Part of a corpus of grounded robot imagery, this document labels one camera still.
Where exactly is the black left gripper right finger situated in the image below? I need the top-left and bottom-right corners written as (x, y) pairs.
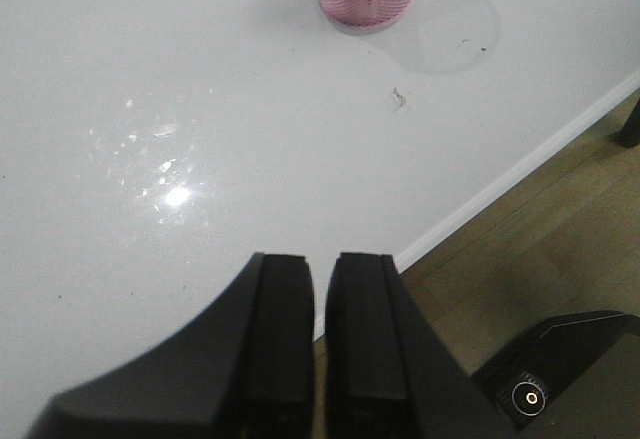
top-left (325, 253), bottom-right (516, 438)

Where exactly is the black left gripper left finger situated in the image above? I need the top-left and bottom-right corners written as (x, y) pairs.
top-left (29, 253), bottom-right (314, 438)

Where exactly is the black table leg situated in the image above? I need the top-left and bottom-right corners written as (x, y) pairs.
top-left (614, 100), bottom-right (640, 148)

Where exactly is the black camera stand base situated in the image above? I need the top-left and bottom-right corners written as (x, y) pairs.
top-left (472, 310), bottom-right (639, 432)

